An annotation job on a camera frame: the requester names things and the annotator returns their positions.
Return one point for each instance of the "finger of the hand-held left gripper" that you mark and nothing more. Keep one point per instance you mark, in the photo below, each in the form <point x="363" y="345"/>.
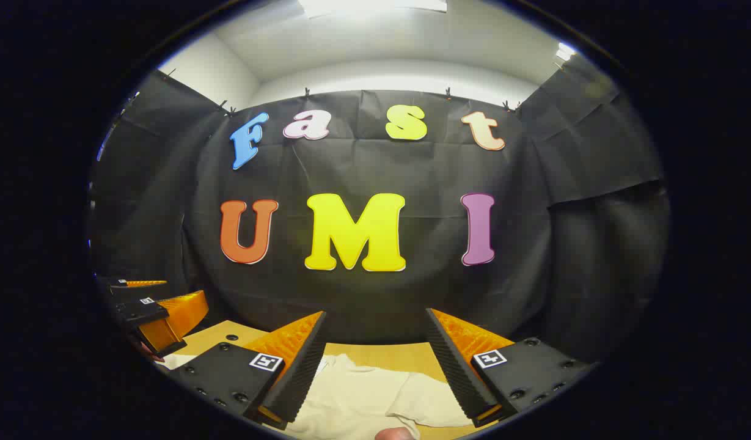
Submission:
<point x="137" y="313"/>
<point x="115" y="283"/>

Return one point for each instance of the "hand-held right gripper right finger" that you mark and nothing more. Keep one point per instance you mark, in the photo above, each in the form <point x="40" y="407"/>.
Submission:
<point x="454" y="366"/>

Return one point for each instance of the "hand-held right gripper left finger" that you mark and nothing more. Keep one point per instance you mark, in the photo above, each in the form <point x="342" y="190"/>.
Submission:
<point x="302" y="373"/>

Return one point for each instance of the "cream knit sweater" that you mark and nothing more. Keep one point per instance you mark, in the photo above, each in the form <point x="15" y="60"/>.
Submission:
<point x="363" y="397"/>

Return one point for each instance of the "black backdrop cloth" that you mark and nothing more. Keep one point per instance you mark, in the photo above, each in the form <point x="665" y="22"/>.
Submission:
<point x="424" y="171"/>

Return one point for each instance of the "small ceiling light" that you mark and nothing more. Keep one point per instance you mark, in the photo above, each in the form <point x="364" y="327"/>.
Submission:
<point x="566" y="51"/>

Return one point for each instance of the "large ceiling light panel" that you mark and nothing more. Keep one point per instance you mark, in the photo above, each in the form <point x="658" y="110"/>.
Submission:
<point x="375" y="6"/>

